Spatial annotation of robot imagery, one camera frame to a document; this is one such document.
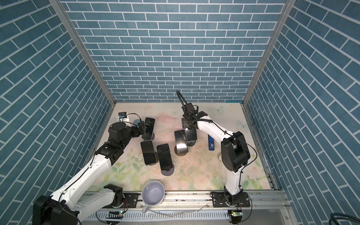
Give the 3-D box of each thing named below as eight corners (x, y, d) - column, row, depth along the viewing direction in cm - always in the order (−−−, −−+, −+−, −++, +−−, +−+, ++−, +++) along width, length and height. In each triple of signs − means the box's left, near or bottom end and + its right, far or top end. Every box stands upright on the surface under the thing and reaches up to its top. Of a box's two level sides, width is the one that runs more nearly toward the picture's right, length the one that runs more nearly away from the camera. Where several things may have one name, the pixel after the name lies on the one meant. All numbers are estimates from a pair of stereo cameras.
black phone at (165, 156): (163, 173, 84) (159, 164, 73) (159, 155, 92) (156, 145, 81) (174, 169, 86) (172, 160, 75) (170, 152, 93) (168, 142, 82)
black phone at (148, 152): (147, 167, 87) (142, 158, 77) (145, 151, 94) (140, 141, 84) (157, 164, 89) (153, 155, 78) (155, 149, 95) (151, 139, 85)
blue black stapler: (209, 150, 95) (209, 147, 92) (207, 137, 101) (208, 134, 99) (214, 150, 95) (215, 147, 92) (212, 137, 101) (213, 134, 99)
